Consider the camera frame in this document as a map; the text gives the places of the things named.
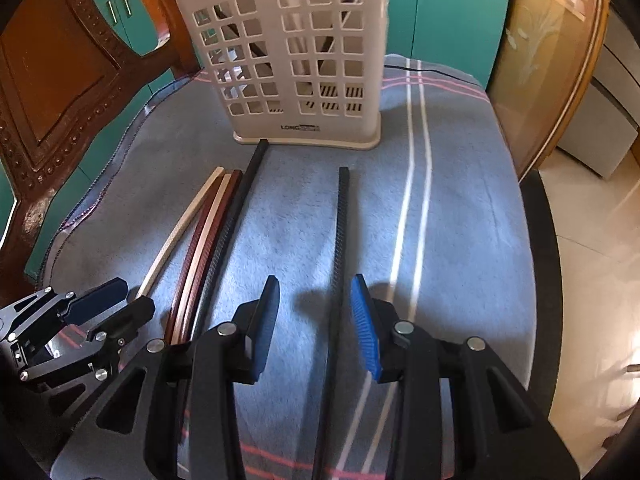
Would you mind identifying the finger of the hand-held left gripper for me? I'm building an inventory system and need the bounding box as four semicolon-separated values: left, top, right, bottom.
65;277;130;326
87;296;157;357

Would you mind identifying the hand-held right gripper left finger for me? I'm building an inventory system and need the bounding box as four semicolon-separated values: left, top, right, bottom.
65;275;282;480

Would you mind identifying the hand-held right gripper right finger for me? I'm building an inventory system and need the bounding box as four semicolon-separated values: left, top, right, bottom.
350;274;581;480

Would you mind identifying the black chopstick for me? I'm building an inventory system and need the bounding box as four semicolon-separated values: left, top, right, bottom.
312;166;351;480

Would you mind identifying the set of wooden chopsticks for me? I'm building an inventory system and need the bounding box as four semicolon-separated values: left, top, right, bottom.
162;172;236;346
187;139;271;343

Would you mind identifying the brown chopstick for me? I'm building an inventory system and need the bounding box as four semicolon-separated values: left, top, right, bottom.
175;169;244;346
317;0;363;78

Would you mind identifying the blue striped towel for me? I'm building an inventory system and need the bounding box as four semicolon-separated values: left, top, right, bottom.
42;52;533;480

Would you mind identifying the silver refrigerator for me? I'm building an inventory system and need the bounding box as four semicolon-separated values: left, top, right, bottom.
555;35;640;180

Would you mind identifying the wooden framed glass door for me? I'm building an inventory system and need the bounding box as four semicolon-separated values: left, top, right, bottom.
487;0;613;182

